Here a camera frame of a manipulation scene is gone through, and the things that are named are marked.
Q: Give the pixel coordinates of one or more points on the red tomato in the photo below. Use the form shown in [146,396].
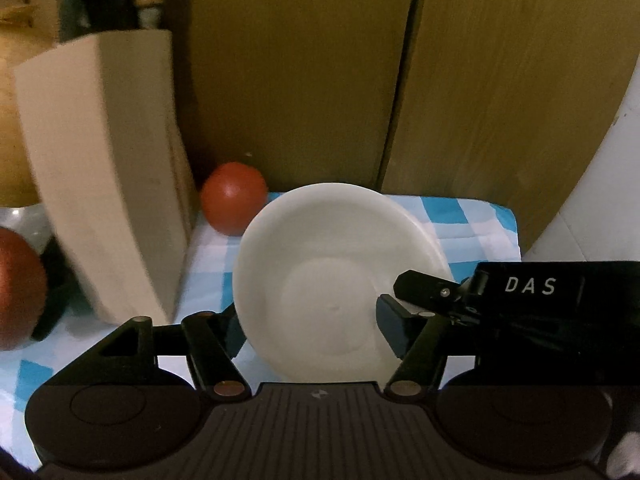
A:
[232,197]

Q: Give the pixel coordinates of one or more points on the cream bowl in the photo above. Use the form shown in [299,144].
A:
[320,270]

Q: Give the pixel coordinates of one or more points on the steel pot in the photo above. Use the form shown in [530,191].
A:
[57,285]

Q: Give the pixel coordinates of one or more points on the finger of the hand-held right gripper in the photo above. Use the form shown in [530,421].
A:
[425,287]

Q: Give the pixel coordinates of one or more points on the blue white checkered tablecloth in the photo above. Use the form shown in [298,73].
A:
[450,220]

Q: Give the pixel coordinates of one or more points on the wooden knife block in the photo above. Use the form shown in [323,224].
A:
[105,175]

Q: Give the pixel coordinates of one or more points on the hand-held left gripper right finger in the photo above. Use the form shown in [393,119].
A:
[391,325]

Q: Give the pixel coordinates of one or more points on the red-yellow apple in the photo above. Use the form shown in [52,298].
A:
[17,295]

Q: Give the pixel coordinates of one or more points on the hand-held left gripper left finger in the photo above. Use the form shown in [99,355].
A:
[231,332]

